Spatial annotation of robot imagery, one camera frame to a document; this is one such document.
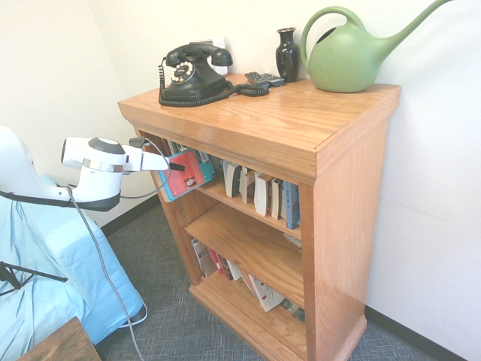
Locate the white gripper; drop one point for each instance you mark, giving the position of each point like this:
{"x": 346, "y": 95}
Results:
{"x": 152, "y": 162}

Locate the red and teal paperback book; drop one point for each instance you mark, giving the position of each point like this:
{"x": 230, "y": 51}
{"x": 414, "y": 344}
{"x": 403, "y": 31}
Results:
{"x": 184, "y": 184}

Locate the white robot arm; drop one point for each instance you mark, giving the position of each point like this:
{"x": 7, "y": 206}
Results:
{"x": 94, "y": 176}

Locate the slim maroon book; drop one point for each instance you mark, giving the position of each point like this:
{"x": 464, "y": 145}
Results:
{"x": 165, "y": 144}

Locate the black cover white-paged book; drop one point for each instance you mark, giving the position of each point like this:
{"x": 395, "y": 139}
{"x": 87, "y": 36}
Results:
{"x": 231, "y": 179}

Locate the small white book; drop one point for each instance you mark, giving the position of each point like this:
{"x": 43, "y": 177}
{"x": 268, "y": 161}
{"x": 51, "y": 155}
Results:
{"x": 247, "y": 186}

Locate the brown cover thick book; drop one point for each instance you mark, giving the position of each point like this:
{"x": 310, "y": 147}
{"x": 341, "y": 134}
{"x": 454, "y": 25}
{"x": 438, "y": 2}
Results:
{"x": 262, "y": 195}

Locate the black rotary telephone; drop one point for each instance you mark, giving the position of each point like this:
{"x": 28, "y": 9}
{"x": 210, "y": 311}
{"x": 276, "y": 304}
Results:
{"x": 248, "y": 90}
{"x": 195, "y": 75}

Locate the large grey white book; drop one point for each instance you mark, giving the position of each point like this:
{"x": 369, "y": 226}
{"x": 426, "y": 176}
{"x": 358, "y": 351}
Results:
{"x": 201, "y": 257}

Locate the bright red book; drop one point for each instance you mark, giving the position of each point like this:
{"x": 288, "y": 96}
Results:
{"x": 216, "y": 263}

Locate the black spined paperback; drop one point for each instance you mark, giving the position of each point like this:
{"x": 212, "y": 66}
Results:
{"x": 277, "y": 201}

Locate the dark red book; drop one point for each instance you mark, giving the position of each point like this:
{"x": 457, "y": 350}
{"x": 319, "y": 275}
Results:
{"x": 226, "y": 269}

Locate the wooden bookshelf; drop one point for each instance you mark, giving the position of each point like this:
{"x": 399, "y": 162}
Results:
{"x": 285, "y": 120}

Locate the black remote control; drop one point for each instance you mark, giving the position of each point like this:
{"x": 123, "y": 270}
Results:
{"x": 275, "y": 80}
{"x": 255, "y": 77}

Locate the plain white book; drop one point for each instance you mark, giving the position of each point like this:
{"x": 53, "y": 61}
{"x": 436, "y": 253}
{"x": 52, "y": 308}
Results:
{"x": 235, "y": 271}

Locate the blue cover book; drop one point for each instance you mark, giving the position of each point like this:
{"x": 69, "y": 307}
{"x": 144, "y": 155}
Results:
{"x": 292, "y": 207}

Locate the orange spined book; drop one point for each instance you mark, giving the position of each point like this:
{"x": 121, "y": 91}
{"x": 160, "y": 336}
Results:
{"x": 247, "y": 282}

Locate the grey white booklet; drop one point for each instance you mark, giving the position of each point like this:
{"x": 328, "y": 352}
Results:
{"x": 294, "y": 240}

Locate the light blue cloth cover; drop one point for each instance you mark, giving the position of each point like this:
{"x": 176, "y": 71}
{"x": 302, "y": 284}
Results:
{"x": 56, "y": 255}

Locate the black glossy vase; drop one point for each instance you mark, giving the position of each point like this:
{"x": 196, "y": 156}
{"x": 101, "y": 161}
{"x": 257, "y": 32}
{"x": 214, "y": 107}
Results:
{"x": 288, "y": 56}

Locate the white book with red print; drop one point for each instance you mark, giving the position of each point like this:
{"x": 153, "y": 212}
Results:
{"x": 267, "y": 295}

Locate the black tripod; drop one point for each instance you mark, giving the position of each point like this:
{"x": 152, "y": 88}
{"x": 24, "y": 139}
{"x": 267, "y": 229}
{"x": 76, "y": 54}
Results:
{"x": 34, "y": 272}

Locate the green patterned book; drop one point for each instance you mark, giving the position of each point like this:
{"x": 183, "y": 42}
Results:
{"x": 294, "y": 310}

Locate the green plastic watering can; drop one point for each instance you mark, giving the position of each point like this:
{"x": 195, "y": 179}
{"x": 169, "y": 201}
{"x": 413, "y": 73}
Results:
{"x": 338, "y": 64}

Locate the small wooden table corner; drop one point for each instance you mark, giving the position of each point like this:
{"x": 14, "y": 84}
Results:
{"x": 64, "y": 342}

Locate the white wall outlet plate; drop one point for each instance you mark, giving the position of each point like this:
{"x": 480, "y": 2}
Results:
{"x": 219, "y": 41}

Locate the white tube frame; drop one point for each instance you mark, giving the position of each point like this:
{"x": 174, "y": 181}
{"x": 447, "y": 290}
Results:
{"x": 142, "y": 314}

